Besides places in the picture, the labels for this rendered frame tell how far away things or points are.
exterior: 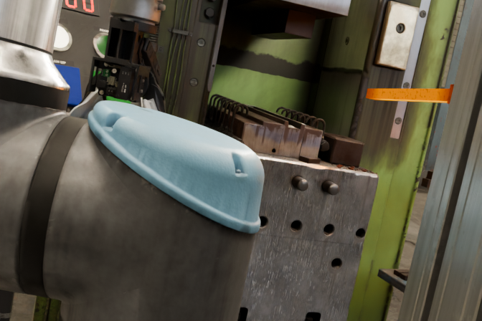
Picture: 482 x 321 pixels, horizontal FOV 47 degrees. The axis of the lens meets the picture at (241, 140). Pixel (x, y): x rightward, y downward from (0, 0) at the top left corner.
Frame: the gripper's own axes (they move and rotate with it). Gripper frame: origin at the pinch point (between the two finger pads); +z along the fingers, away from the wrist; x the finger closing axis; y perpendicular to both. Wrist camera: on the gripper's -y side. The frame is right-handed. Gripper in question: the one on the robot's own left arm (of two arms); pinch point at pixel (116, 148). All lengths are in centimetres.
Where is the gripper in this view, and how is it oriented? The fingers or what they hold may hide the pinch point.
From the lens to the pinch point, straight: 89.7
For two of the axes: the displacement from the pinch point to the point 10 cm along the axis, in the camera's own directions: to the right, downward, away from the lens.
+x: 9.8, 2.0, -0.9
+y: -1.1, 0.9, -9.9
